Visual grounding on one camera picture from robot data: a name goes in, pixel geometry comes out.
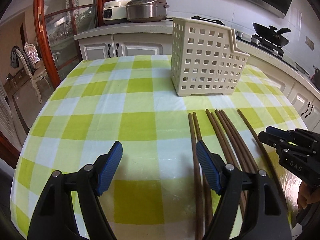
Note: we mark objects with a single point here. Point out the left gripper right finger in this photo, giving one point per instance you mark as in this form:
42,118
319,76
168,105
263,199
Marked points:
265,213

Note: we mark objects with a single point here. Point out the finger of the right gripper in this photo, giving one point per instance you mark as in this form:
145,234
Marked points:
278,131
277,140

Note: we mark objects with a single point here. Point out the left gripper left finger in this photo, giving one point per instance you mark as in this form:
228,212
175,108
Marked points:
53,217

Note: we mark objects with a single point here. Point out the person's right hand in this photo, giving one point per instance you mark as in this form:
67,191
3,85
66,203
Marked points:
306,197

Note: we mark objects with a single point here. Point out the black glass gas hob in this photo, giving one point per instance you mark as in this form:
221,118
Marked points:
269,48

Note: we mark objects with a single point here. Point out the black wok with lid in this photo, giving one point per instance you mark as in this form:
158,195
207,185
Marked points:
272,34

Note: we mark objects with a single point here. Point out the cream perforated utensil basket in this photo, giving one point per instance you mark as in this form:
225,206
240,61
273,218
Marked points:
205,58

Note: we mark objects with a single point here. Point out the green checkered tablecloth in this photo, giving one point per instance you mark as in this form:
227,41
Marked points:
131,99

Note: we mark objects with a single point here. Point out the ornate white dining chair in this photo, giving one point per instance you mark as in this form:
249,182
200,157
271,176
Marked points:
32,65

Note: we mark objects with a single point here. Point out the silver rice cooker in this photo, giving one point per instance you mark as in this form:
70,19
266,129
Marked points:
146,10

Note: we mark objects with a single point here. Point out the white pressure cooker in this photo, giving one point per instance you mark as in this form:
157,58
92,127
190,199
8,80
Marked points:
114,12

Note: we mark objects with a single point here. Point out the red wooden sliding door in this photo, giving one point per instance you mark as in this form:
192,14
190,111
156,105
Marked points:
56,22

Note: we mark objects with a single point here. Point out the wall light switch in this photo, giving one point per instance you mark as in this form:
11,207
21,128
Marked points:
309,43

